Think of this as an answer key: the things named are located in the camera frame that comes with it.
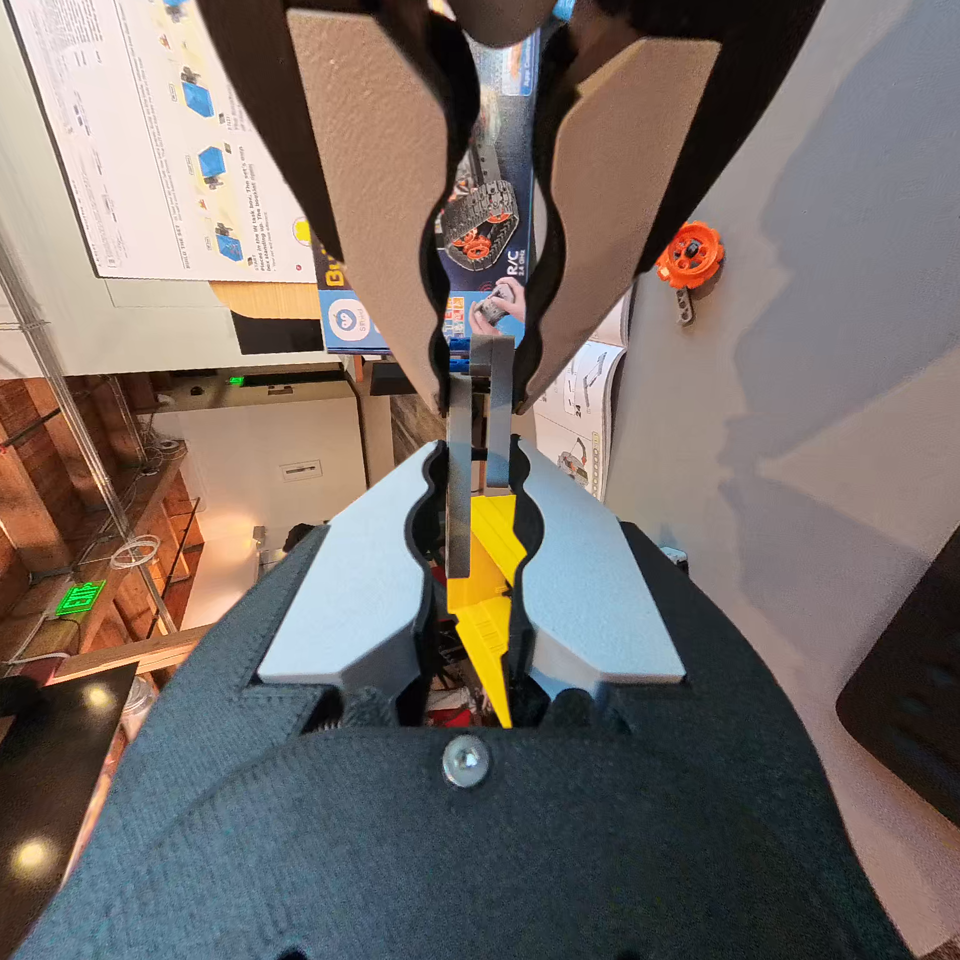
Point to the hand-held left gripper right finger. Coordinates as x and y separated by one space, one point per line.
599 599

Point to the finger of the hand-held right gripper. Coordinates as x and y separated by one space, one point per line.
375 150
623 164

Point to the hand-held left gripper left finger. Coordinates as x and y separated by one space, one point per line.
346 599

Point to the grey beam black pins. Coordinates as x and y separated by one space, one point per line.
458 510

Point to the grey angled beam blue pins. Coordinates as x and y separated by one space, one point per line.
499 418

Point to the orange wheel beam assembly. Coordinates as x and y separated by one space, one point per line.
691 255

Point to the yellow storage bin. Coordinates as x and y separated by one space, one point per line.
486 599

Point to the printed toy box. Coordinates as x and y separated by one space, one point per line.
495 247

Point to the open instruction booklet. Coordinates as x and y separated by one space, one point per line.
586 418

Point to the white printed instruction sheet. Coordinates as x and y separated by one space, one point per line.
152 133

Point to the green exit sign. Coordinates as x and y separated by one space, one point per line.
81 598

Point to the black perforated panel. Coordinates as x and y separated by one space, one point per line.
915 677

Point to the white wall plate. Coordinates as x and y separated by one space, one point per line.
301 471

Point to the black wall screen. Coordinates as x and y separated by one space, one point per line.
277 334

